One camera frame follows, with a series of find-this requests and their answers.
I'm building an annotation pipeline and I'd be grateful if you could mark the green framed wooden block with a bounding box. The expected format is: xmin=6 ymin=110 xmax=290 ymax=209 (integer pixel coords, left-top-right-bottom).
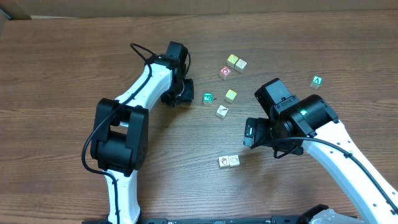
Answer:
xmin=203 ymin=92 xmax=213 ymax=105

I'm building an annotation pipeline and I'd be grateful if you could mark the yellow top wooden block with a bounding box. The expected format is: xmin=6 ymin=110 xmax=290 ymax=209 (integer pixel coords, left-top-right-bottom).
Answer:
xmin=226 ymin=54 xmax=239 ymax=68

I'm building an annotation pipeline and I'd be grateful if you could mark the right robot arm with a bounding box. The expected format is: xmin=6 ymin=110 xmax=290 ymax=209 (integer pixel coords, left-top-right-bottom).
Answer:
xmin=243 ymin=78 xmax=397 ymax=223

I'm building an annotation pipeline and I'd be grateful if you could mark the red apple wooden block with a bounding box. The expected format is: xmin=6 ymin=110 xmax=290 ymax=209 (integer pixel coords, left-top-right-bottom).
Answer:
xmin=220 ymin=66 xmax=231 ymax=80

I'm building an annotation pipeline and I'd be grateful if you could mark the white wooden block far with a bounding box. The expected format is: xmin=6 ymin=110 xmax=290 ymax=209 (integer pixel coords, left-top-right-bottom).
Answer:
xmin=234 ymin=58 xmax=247 ymax=73

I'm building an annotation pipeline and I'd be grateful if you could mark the green letter wooden block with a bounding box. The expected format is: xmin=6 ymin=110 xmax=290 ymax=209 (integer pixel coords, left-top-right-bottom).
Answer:
xmin=309 ymin=75 xmax=323 ymax=89

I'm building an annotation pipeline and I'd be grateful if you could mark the acorn picture wooden block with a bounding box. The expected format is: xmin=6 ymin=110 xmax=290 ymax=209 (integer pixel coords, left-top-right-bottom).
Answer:
xmin=218 ymin=156 xmax=230 ymax=169

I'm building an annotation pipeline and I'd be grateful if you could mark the animal picture wooden block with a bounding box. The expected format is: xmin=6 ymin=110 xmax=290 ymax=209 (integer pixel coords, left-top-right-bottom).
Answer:
xmin=228 ymin=155 xmax=240 ymax=167

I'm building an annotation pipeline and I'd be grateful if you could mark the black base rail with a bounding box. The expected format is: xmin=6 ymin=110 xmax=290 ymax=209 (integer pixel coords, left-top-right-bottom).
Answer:
xmin=137 ymin=215 xmax=312 ymax=224

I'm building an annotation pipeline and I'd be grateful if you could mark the hammer picture wooden block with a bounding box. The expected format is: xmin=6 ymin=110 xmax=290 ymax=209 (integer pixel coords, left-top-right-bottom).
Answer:
xmin=216 ymin=105 xmax=229 ymax=119

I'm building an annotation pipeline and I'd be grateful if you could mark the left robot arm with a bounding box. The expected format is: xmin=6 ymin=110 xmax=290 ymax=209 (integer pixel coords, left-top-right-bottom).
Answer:
xmin=81 ymin=42 xmax=194 ymax=223

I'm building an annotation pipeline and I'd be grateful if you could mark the yellow wooden block middle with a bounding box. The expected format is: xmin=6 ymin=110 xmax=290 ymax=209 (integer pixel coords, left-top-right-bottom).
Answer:
xmin=224 ymin=90 xmax=237 ymax=103

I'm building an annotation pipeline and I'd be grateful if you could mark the yellow wooden block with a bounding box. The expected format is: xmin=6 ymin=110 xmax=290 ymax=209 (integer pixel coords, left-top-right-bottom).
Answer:
xmin=226 ymin=54 xmax=239 ymax=68
xmin=224 ymin=90 xmax=237 ymax=103

